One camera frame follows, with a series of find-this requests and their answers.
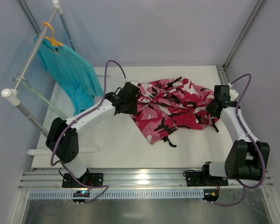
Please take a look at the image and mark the orange plastic hanger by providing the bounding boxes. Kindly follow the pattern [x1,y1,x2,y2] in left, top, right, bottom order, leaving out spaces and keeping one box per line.
[43,22,64,47]

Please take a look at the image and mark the white clothes rack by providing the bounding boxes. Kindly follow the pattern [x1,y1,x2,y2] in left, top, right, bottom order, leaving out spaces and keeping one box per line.
[1,0,112,156]

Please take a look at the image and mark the turquoise t-shirt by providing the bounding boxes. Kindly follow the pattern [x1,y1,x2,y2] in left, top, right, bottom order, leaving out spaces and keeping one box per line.
[38,39,104,115]

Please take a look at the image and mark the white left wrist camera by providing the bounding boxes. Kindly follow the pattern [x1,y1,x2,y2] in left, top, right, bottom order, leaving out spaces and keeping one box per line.
[129,81,138,86]

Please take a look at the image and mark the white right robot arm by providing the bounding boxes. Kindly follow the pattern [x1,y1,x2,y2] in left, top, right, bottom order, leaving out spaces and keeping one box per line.
[202,85,270,181]

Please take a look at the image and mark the grey slotted cable duct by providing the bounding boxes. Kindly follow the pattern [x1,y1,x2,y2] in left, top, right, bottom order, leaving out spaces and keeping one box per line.
[28,189,204,200]

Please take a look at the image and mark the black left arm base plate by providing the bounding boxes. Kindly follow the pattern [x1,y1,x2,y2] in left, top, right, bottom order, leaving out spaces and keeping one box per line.
[62,173,104,188]

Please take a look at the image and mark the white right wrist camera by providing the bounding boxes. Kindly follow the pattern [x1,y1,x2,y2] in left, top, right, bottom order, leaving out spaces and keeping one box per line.
[228,83,238,101]

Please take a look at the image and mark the pink camouflage trousers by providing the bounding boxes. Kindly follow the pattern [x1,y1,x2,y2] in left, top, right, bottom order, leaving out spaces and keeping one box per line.
[132,77,219,145]

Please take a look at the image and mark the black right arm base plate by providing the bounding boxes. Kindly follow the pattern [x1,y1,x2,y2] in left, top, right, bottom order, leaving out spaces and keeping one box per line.
[183,169,229,187]

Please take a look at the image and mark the clear green hanger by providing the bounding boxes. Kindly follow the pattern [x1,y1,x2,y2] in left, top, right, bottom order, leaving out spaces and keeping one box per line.
[21,79,68,119]

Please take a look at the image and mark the aluminium frame rail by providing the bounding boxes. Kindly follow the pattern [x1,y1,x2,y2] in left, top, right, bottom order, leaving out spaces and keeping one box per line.
[18,168,273,191]

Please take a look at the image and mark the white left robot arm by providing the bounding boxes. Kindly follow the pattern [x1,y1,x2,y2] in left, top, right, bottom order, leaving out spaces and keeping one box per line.
[46,81,140,179]

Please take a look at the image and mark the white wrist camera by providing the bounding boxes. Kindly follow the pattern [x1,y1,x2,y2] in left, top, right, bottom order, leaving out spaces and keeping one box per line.
[228,83,238,101]
[129,81,138,86]

